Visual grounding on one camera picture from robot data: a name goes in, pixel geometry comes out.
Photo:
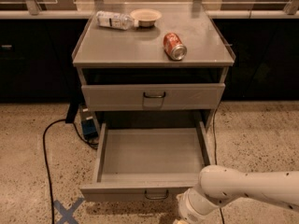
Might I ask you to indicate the blue power box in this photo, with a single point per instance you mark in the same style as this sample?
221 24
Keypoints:
87 123

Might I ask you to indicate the grey top drawer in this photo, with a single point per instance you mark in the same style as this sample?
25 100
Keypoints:
152 96

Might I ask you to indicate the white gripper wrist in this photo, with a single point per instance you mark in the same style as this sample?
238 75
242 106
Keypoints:
191 211

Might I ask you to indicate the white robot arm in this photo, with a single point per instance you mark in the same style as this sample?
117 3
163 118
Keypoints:
218 186

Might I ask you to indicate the blue tape cross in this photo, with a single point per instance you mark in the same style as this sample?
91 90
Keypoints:
67 214

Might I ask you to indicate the clear plastic water bottle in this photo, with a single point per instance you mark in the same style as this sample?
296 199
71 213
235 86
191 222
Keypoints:
116 20

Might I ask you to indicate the beige shallow bowl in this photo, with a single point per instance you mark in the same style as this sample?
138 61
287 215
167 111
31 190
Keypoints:
146 17

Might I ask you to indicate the grey metal drawer cabinet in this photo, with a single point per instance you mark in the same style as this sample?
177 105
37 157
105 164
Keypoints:
106 48

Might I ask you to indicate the grey drawer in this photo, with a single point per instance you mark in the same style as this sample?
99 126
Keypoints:
146 164
152 96

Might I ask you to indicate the red soda can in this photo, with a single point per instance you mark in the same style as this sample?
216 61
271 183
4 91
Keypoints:
173 47

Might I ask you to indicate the dark lab bench cabinets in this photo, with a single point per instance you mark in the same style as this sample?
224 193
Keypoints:
36 64

